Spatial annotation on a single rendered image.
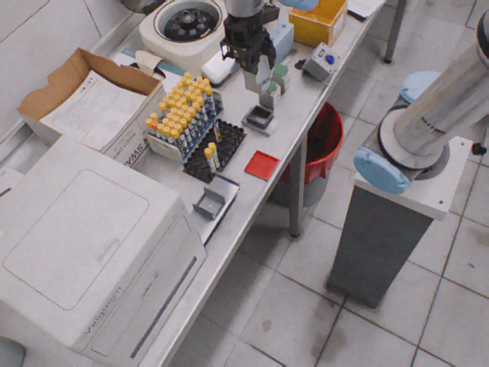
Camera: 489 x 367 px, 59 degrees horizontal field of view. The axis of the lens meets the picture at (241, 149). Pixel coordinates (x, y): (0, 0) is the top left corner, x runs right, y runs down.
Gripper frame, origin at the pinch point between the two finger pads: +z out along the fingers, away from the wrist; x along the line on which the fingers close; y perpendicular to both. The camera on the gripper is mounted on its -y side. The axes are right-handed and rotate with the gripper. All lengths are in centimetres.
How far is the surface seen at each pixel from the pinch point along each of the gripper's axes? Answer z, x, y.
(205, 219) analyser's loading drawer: 15.0, 4.7, 31.8
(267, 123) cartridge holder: 16.5, 2.7, 0.9
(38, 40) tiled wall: -1, -56, 17
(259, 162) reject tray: 18.8, 6.1, 10.8
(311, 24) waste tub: 10.7, -1.7, -31.8
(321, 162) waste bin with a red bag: 63, 10, -23
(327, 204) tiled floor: 107, 12, -30
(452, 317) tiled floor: 107, 74, -10
